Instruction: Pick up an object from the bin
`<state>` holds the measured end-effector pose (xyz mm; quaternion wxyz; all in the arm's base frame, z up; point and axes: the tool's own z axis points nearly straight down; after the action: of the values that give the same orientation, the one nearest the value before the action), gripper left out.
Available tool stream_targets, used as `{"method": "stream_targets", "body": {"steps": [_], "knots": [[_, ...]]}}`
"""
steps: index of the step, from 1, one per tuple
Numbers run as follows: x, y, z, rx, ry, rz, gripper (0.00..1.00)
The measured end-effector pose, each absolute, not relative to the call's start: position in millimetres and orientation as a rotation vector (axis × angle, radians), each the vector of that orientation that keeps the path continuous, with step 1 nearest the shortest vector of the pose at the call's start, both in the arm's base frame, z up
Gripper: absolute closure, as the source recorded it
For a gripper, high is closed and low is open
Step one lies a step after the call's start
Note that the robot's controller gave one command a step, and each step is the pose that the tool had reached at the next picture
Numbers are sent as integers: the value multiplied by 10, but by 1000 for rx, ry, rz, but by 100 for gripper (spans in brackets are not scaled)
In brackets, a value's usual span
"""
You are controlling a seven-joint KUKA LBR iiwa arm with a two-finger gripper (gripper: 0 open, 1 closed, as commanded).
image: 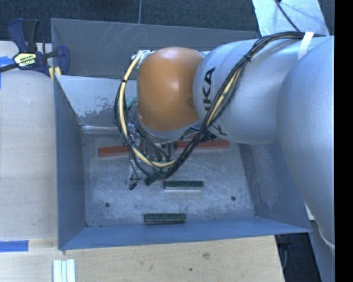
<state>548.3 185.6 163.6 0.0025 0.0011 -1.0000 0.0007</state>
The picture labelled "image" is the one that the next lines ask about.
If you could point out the red-brown flat block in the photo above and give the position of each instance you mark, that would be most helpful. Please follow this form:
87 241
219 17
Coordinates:
113 150

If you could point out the grey metal bin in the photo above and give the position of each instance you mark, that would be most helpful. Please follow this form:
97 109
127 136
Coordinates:
111 187

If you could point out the dark green flat block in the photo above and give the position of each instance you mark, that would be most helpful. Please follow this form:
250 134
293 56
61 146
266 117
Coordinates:
183 184
164 218

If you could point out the pale wood flat board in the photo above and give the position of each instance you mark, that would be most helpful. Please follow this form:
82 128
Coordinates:
26 157

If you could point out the black cylinder on white bracket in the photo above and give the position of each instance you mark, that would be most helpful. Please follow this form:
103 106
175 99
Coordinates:
131 186

